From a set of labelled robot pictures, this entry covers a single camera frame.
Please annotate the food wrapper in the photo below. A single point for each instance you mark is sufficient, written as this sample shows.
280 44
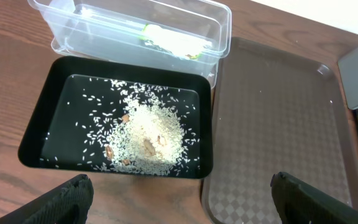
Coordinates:
176 43

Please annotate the black waste tray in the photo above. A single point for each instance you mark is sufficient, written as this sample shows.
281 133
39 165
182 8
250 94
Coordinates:
65 67

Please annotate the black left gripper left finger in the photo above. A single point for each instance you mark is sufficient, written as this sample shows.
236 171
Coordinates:
67 203

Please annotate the rice leftovers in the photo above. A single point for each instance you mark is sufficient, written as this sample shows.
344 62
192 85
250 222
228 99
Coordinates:
117 126

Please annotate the clear plastic waste bin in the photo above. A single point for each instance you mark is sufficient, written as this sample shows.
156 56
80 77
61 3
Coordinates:
111 30

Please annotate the dark brown serving tray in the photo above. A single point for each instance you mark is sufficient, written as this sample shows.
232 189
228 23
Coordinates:
275 111

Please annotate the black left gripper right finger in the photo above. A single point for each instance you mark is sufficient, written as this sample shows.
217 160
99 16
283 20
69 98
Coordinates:
299 202

